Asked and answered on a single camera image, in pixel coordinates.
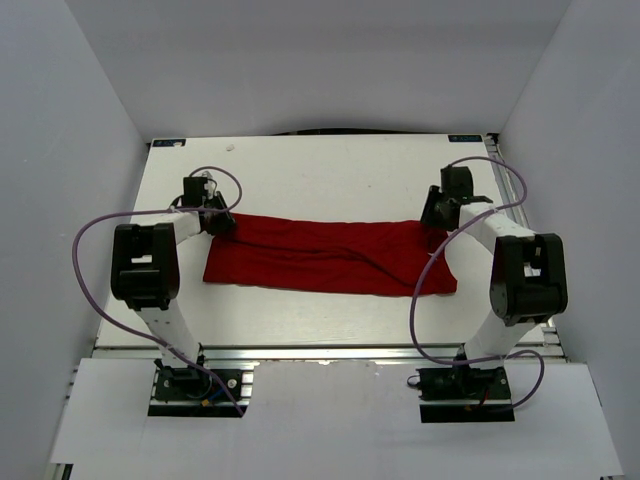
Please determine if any red t-shirt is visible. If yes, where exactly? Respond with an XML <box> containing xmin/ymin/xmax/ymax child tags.
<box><xmin>203</xmin><ymin>214</ymin><xmax>457</xmax><ymax>297</ymax></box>

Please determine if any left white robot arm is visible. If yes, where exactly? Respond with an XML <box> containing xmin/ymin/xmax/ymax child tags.
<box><xmin>111</xmin><ymin>173</ymin><xmax>236</xmax><ymax>399</ymax></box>

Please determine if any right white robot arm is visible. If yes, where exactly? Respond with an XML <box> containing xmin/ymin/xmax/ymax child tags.
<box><xmin>409</xmin><ymin>160</ymin><xmax>568</xmax><ymax>399</ymax></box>

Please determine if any right blue table label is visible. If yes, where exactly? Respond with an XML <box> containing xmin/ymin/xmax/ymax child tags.
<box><xmin>448</xmin><ymin>134</ymin><xmax>483</xmax><ymax>143</ymax></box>

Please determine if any blue table label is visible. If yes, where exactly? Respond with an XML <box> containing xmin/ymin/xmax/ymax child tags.
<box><xmin>448</xmin><ymin>134</ymin><xmax>483</xmax><ymax>143</ymax></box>
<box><xmin>151</xmin><ymin>139</ymin><xmax>186</xmax><ymax>148</ymax></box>

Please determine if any left blue table label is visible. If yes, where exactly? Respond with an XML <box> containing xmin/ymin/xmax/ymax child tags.
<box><xmin>151</xmin><ymin>139</ymin><xmax>186</xmax><ymax>148</ymax></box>

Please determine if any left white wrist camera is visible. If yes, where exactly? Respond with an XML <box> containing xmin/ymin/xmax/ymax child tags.
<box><xmin>201</xmin><ymin>172</ymin><xmax>218</xmax><ymax>198</ymax></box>

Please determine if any aluminium front rail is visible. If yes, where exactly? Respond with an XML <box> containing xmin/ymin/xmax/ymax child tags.
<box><xmin>92</xmin><ymin>344</ymin><xmax>569</xmax><ymax>362</ymax></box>

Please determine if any aluminium rail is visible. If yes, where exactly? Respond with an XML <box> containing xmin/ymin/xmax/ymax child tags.
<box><xmin>484</xmin><ymin>133</ymin><xmax>565</xmax><ymax>358</ymax></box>
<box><xmin>92</xmin><ymin>344</ymin><xmax>569</xmax><ymax>362</ymax></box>

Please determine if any aluminium right side rail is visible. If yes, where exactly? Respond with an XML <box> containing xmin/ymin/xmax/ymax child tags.
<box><xmin>484</xmin><ymin>133</ymin><xmax>565</xmax><ymax>358</ymax></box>

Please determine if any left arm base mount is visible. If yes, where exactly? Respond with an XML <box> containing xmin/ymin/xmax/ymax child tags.
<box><xmin>147</xmin><ymin>359</ymin><xmax>253</xmax><ymax>418</ymax></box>

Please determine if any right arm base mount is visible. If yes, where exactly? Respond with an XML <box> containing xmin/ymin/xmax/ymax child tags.
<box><xmin>407</xmin><ymin>366</ymin><xmax>515</xmax><ymax>424</ymax></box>

